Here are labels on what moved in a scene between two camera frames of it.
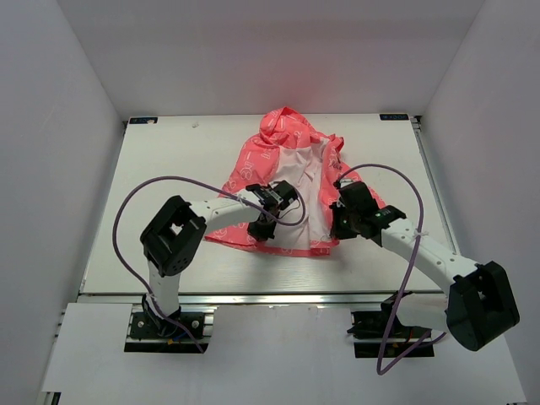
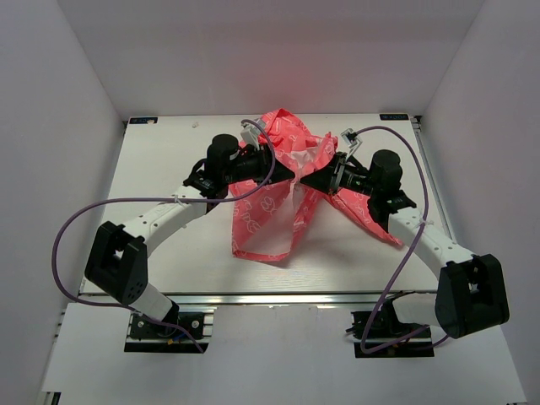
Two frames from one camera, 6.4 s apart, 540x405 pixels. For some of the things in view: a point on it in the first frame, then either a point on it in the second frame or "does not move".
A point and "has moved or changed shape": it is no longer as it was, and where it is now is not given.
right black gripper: (337, 231) to (329, 178)
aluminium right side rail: (436, 186) does not move
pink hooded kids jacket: (288, 150) has moved or changed shape
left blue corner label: (143, 121) does not move
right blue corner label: (393, 116) does not move
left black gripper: (261, 233) to (264, 159)
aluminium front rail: (94, 298) does not move
